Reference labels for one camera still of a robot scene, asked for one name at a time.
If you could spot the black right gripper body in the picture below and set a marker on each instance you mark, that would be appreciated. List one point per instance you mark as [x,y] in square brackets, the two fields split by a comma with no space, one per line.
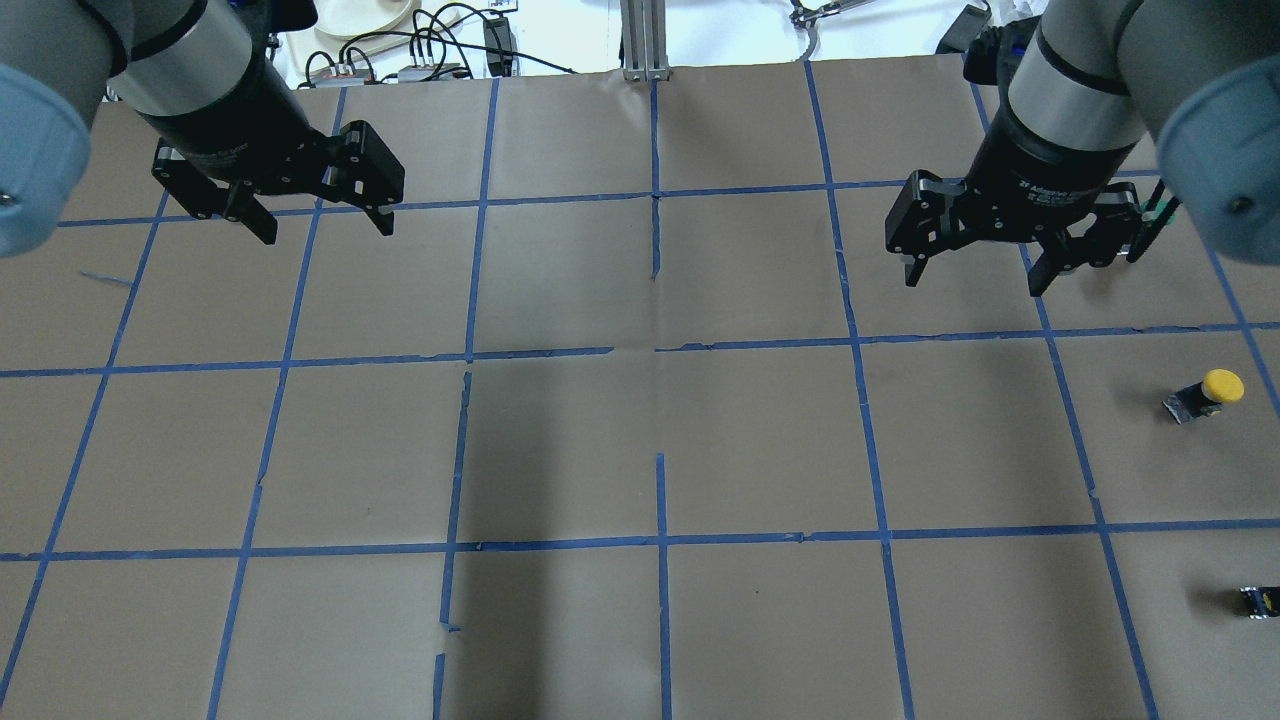
[1040,172]

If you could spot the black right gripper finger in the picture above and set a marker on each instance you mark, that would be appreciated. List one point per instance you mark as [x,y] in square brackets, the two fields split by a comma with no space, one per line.
[915,264]
[1060,254]

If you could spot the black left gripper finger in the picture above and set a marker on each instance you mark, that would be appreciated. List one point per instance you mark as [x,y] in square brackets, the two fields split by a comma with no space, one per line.
[383,216]
[244,208]

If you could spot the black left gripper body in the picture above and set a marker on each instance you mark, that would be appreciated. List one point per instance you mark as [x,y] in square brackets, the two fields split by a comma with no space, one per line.
[232,128]

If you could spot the yellow push button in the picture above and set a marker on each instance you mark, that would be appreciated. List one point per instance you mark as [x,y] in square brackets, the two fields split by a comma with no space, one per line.
[1217,389]

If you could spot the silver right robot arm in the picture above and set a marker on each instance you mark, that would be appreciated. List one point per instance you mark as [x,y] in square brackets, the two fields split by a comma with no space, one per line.
[1113,115]

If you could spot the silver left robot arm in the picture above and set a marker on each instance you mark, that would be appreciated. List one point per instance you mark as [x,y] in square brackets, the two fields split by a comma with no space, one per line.
[60,58]

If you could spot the green push button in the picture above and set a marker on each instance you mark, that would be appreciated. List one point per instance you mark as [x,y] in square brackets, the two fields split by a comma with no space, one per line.
[1260,601]

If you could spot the cream round plate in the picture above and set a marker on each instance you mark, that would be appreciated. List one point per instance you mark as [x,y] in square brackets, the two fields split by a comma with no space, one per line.
[344,19]

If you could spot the black power adapter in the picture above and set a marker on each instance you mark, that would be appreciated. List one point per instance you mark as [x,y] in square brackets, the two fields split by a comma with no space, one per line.
[500,47]

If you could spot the aluminium frame post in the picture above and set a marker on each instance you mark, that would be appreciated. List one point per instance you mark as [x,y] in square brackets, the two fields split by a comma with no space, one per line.
[643,45]

